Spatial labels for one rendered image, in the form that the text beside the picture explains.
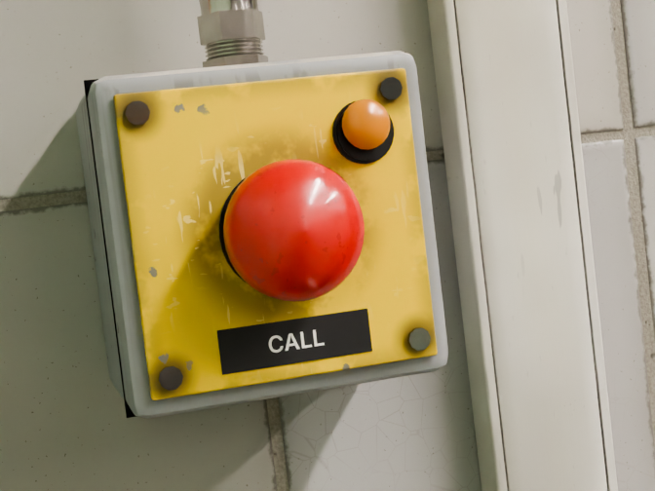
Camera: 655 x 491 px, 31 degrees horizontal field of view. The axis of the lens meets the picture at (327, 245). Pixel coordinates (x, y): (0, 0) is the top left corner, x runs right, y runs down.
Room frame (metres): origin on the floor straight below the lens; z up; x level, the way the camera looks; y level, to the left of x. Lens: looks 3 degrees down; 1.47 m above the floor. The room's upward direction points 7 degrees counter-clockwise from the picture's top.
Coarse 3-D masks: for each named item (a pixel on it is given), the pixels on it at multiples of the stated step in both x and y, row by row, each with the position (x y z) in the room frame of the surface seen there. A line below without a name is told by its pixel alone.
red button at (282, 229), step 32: (288, 160) 0.33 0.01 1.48; (256, 192) 0.32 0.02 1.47; (288, 192) 0.32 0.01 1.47; (320, 192) 0.32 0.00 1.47; (352, 192) 0.33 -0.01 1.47; (224, 224) 0.33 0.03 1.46; (256, 224) 0.32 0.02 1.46; (288, 224) 0.32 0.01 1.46; (320, 224) 0.32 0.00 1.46; (352, 224) 0.33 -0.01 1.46; (256, 256) 0.32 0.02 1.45; (288, 256) 0.32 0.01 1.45; (320, 256) 0.32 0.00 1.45; (352, 256) 0.33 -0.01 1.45; (256, 288) 0.33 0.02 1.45; (288, 288) 0.32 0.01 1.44; (320, 288) 0.33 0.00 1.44
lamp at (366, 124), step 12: (348, 108) 0.35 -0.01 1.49; (360, 108) 0.35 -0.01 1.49; (372, 108) 0.35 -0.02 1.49; (384, 108) 0.35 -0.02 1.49; (348, 120) 0.35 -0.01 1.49; (360, 120) 0.35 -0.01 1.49; (372, 120) 0.35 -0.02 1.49; (384, 120) 0.35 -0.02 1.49; (348, 132) 0.35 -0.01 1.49; (360, 132) 0.35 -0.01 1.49; (372, 132) 0.35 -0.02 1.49; (384, 132) 0.35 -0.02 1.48; (360, 144) 0.35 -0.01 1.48; (372, 144) 0.35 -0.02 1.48
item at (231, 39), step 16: (208, 0) 0.38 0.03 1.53; (224, 0) 0.37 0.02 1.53; (240, 0) 0.37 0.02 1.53; (256, 0) 0.38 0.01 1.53; (208, 16) 0.38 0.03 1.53; (224, 16) 0.37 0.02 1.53; (240, 16) 0.37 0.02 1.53; (256, 16) 0.38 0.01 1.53; (208, 32) 0.38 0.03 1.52; (224, 32) 0.37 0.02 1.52; (240, 32) 0.37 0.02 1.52; (256, 32) 0.38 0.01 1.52; (208, 48) 0.38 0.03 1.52; (224, 48) 0.37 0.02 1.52; (240, 48) 0.37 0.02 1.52; (256, 48) 0.38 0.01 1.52; (208, 64) 0.38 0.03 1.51; (224, 64) 0.37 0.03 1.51
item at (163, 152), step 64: (256, 64) 0.35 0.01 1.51; (320, 64) 0.35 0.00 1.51; (384, 64) 0.36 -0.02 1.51; (128, 128) 0.34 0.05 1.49; (192, 128) 0.34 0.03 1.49; (256, 128) 0.35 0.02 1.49; (320, 128) 0.35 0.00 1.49; (128, 192) 0.33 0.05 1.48; (192, 192) 0.34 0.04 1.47; (384, 192) 0.35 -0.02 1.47; (128, 256) 0.34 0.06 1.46; (192, 256) 0.34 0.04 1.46; (384, 256) 0.35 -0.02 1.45; (128, 320) 0.34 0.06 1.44; (192, 320) 0.34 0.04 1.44; (256, 320) 0.34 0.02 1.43; (320, 320) 0.35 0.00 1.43; (384, 320) 0.35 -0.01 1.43; (128, 384) 0.34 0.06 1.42; (192, 384) 0.34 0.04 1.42; (256, 384) 0.35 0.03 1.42; (320, 384) 0.35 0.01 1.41
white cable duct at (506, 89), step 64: (448, 0) 0.42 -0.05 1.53; (512, 0) 0.43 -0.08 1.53; (448, 64) 0.42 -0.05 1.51; (512, 64) 0.43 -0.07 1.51; (448, 128) 0.43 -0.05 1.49; (512, 128) 0.43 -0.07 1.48; (576, 128) 0.43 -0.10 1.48; (448, 192) 0.44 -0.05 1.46; (512, 192) 0.43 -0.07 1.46; (576, 192) 0.43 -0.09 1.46; (512, 256) 0.42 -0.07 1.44; (576, 256) 0.43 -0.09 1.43; (512, 320) 0.42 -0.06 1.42; (576, 320) 0.43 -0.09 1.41; (512, 384) 0.42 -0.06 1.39; (576, 384) 0.43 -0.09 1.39; (512, 448) 0.42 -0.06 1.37; (576, 448) 0.43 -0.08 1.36
